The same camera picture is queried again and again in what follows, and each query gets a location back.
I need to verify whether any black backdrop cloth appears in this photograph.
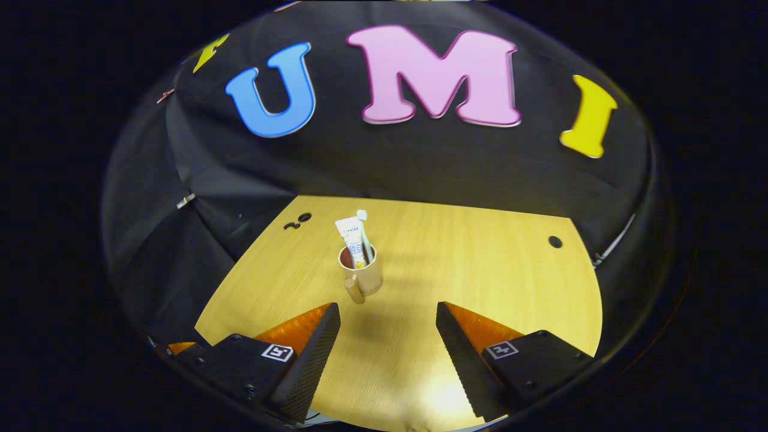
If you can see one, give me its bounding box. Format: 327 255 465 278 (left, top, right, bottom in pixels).
102 0 673 361

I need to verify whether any light blue toothbrush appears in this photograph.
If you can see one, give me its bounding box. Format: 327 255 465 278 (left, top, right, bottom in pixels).
356 209 376 262

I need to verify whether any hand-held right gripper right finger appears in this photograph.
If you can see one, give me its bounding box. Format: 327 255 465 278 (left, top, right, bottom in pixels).
436 301 595 422

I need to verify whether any beige cup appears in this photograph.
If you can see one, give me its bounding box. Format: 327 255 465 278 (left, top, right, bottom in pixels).
338 243 384 305

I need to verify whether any white cord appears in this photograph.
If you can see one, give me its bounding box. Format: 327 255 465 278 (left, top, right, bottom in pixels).
593 214 635 268

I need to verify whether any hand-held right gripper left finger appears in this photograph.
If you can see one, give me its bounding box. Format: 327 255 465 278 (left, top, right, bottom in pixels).
174 302 341 424

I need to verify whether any wooden desktop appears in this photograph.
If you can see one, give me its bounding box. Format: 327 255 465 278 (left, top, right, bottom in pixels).
195 195 604 432

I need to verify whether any white toothpaste tube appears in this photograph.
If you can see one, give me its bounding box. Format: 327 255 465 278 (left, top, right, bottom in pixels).
335 217 368 269

